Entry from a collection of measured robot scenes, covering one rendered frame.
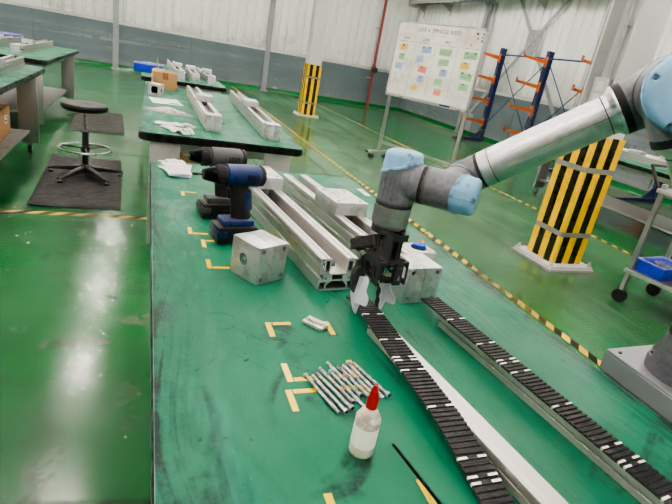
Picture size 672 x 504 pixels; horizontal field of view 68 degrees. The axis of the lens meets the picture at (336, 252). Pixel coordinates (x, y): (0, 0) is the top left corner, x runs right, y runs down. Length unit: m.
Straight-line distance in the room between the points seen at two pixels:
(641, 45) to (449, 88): 3.04
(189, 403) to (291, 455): 0.18
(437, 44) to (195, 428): 6.74
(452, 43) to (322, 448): 6.56
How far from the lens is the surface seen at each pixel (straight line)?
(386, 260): 1.00
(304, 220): 1.46
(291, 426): 0.81
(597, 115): 1.05
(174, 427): 0.79
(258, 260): 1.17
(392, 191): 0.97
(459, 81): 6.91
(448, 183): 0.95
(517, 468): 0.82
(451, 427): 0.84
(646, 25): 4.49
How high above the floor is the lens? 1.31
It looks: 21 degrees down
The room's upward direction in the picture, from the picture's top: 10 degrees clockwise
